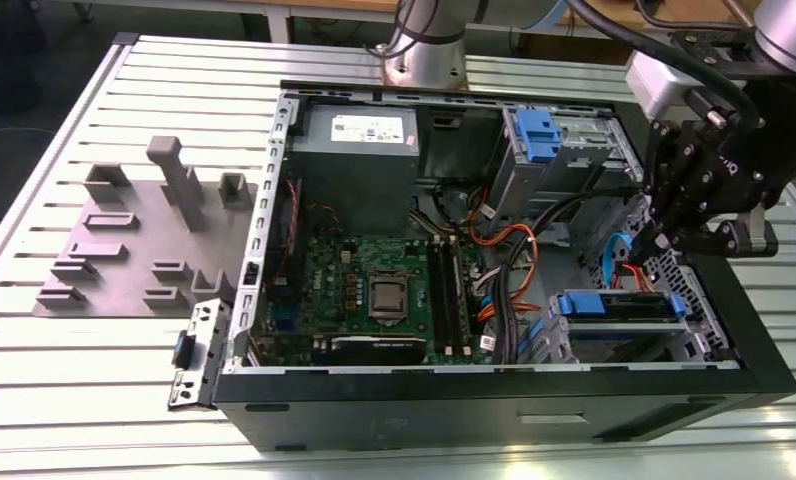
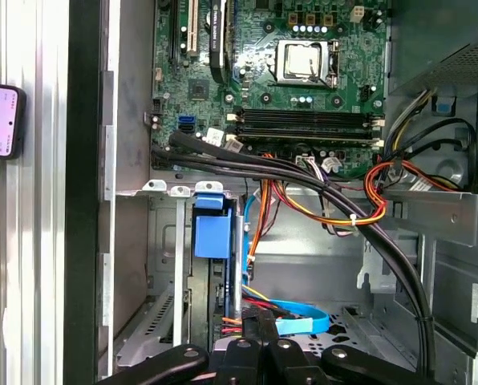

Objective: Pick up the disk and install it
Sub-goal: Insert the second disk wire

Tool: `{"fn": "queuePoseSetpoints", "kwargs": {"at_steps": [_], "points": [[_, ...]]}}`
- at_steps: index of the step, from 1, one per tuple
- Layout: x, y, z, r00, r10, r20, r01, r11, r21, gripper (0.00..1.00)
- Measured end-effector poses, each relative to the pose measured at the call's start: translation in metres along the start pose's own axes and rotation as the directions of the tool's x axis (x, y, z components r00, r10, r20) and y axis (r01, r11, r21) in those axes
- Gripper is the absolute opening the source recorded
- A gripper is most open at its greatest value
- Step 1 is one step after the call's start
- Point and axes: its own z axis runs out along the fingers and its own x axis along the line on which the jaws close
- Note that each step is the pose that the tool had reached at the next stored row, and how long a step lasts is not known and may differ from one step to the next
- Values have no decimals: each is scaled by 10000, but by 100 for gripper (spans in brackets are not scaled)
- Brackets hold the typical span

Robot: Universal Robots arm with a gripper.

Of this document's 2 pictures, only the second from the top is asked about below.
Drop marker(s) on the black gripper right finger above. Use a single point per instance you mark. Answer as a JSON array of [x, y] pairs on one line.
[[287, 361]]

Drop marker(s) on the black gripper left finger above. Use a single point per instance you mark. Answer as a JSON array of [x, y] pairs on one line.
[[243, 361]]

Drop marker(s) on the hard disk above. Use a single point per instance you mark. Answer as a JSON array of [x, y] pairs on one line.
[[213, 232]]

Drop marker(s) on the grey metal disk bay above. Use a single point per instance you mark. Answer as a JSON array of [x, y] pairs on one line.
[[179, 240]]

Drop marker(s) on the grey metal drive cage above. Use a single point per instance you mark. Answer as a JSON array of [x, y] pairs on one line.
[[443, 216]]

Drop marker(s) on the black RAM slot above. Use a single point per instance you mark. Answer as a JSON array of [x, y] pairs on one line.
[[303, 119], [303, 138], [303, 111], [303, 128]]

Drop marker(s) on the black open PC case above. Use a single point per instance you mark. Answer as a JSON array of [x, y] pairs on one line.
[[82, 200]]

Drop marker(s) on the green motherboard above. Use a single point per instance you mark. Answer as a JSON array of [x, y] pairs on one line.
[[263, 96]]

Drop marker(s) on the metal socket cover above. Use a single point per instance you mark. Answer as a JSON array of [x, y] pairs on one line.
[[280, 60]]

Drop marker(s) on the silver CPU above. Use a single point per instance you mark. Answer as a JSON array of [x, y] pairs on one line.
[[301, 60]]

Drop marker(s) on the black graphics card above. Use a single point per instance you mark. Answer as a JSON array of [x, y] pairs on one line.
[[215, 40]]

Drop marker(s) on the black expansion slot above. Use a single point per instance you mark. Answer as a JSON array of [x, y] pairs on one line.
[[175, 32]]

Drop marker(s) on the white expansion slot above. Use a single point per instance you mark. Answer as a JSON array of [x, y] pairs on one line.
[[191, 28]]

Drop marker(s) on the grey power supply unit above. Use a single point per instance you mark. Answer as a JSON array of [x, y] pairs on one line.
[[431, 32]]

